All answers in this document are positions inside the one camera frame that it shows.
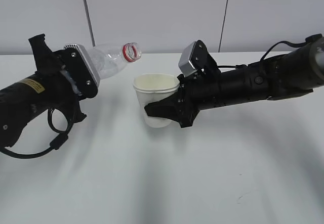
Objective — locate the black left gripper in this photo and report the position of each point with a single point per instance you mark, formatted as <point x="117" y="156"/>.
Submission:
<point x="58" y="92"/>

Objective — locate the white paper cup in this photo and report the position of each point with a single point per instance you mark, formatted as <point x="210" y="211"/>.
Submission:
<point x="151" y="88"/>

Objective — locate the clear plastic water bottle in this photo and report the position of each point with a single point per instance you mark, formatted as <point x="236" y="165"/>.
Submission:
<point x="110" y="59"/>

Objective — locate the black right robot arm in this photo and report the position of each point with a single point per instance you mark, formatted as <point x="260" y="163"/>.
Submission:
<point x="280" y="77"/>

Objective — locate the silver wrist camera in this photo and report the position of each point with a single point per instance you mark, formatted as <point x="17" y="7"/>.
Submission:
<point x="80" y="71"/>
<point x="196" y="60"/>

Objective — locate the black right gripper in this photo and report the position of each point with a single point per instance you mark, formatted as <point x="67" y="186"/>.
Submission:
<point x="193" y="95"/>

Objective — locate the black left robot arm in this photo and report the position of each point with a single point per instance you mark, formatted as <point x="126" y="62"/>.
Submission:
<point x="21" y="102"/>

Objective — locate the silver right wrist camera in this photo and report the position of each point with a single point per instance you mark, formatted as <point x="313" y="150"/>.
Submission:
<point x="196" y="60"/>

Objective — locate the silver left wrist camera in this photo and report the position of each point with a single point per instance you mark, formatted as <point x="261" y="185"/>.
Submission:
<point x="80" y="71"/>

